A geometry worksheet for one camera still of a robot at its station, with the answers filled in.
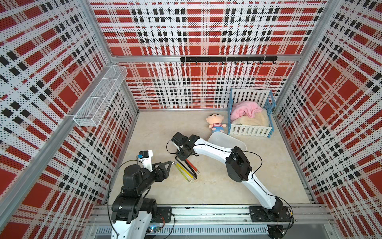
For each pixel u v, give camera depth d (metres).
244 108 1.00
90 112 0.69
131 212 0.46
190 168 0.90
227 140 0.99
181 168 0.90
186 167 0.90
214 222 0.73
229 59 0.88
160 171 0.61
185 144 0.70
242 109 1.01
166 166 0.65
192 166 0.91
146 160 0.62
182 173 0.89
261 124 1.02
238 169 0.57
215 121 1.06
